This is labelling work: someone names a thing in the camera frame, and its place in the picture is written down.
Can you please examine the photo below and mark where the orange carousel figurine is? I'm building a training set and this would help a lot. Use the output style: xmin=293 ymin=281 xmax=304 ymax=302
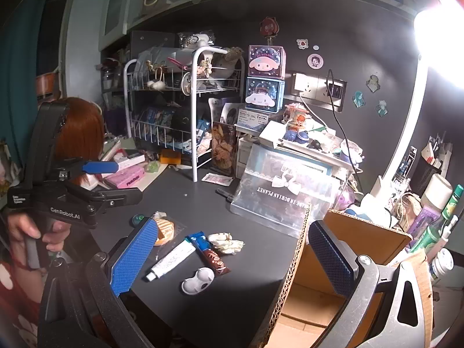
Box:
xmin=284 ymin=102 xmax=314 ymax=133

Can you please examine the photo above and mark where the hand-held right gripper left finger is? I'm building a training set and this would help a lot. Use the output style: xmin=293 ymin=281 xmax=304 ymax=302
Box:
xmin=38 ymin=215 xmax=162 ymax=348

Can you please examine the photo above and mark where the black small bag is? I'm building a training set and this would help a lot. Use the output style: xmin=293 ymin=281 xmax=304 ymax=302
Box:
xmin=170 ymin=107 xmax=193 ymax=131

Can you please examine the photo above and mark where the person's left hand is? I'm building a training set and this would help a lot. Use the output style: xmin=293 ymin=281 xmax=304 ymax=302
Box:
xmin=7 ymin=211 xmax=71 ymax=252

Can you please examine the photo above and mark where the purple packet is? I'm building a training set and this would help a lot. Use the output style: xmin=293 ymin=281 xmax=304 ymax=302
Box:
xmin=408 ymin=205 xmax=441 ymax=236

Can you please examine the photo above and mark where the green bottle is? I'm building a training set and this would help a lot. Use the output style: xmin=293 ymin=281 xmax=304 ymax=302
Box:
xmin=411 ymin=184 xmax=464 ymax=254

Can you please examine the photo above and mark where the white wire rack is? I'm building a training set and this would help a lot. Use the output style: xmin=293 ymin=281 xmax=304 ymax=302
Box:
xmin=123 ymin=46 xmax=244 ymax=182

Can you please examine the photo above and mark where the orange block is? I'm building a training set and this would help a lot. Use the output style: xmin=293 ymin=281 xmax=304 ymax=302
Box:
xmin=159 ymin=149 xmax=182 ymax=165

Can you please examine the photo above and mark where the white pill bottle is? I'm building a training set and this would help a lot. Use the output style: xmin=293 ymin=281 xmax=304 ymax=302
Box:
xmin=429 ymin=248 xmax=454 ymax=285

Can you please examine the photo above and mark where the spring head wall toy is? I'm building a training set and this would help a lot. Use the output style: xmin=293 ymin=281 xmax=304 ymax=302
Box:
xmin=262 ymin=16 xmax=281 ymax=46

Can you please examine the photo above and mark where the blue cartoon box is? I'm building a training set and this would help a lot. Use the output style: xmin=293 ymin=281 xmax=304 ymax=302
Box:
xmin=245 ymin=77 xmax=285 ymax=114

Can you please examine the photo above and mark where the black mesh pen holder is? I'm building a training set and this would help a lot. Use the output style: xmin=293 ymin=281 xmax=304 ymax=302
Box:
xmin=411 ymin=145 xmax=452 ymax=196

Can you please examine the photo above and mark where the white labelled card box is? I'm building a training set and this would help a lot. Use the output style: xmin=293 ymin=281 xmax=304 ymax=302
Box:
xmin=235 ymin=108 xmax=271 ymax=133

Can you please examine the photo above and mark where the white paper roll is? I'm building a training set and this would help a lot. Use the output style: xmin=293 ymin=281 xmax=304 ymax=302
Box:
xmin=420 ymin=174 xmax=453 ymax=211

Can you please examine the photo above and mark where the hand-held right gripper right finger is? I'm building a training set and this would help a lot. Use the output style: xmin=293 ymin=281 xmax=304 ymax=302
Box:
xmin=307 ymin=219 xmax=436 ymax=348

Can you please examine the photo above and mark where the pink wipes packet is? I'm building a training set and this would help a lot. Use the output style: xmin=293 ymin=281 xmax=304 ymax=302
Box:
xmin=105 ymin=167 xmax=145 ymax=189

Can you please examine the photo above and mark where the white tissue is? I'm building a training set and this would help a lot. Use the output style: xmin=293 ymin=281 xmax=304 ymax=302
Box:
xmin=207 ymin=233 xmax=244 ymax=255

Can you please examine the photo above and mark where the orange hair wig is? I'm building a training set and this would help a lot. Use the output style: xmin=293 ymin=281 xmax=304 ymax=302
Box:
xmin=54 ymin=97 xmax=106 ymax=189

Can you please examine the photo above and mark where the white spray bottle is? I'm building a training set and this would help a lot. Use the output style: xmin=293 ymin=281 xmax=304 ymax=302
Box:
xmin=437 ymin=215 xmax=459 ymax=251

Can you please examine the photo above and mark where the white flat box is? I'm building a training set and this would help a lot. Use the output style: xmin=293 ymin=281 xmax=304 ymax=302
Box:
xmin=259 ymin=119 xmax=291 ymax=147

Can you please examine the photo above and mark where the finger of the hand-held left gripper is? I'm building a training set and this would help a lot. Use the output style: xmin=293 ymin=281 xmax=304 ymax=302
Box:
xmin=63 ymin=181 xmax=143 ymax=215
xmin=54 ymin=157 xmax=119 ymax=181

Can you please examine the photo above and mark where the white desk lamp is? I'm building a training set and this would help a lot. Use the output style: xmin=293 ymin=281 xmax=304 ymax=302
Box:
xmin=362 ymin=0 xmax=464 ymax=222

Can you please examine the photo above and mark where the orange striped snack packet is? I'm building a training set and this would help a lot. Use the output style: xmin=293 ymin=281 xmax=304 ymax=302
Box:
xmin=150 ymin=211 xmax=185 ymax=247

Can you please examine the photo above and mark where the clear bag of brown snacks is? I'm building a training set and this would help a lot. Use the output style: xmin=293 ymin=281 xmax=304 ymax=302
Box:
xmin=211 ymin=121 xmax=238 ymax=175

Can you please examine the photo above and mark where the white ointment tube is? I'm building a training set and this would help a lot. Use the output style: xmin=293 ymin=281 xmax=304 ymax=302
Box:
xmin=146 ymin=241 xmax=197 ymax=282

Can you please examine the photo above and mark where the brown cardboard box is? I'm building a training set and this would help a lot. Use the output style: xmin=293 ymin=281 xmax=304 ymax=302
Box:
xmin=266 ymin=203 xmax=436 ymax=348

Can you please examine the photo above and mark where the brown chocolate bar wrapper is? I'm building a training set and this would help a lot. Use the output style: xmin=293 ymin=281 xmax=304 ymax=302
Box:
xmin=186 ymin=233 xmax=231 ymax=275

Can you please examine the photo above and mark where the small white plastic case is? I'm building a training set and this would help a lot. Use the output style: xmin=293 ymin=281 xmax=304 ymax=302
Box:
xmin=181 ymin=267 xmax=215 ymax=295

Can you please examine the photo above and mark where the pink cartoon box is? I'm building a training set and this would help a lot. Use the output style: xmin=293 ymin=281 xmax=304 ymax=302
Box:
xmin=248 ymin=45 xmax=287 ymax=79

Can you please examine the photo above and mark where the small pink sachet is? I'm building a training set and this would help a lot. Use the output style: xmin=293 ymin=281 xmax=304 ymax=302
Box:
xmin=202 ymin=173 xmax=234 ymax=186

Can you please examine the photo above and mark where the grey wall outlet panel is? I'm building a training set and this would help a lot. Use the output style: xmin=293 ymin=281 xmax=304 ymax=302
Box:
xmin=290 ymin=72 xmax=348 ymax=112

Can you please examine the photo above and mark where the brown wooden object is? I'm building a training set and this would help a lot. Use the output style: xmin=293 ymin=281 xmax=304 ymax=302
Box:
xmin=35 ymin=72 xmax=60 ymax=98

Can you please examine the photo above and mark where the black plug with cable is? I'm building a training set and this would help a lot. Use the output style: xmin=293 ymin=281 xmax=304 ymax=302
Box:
xmin=325 ymin=68 xmax=363 ymax=189

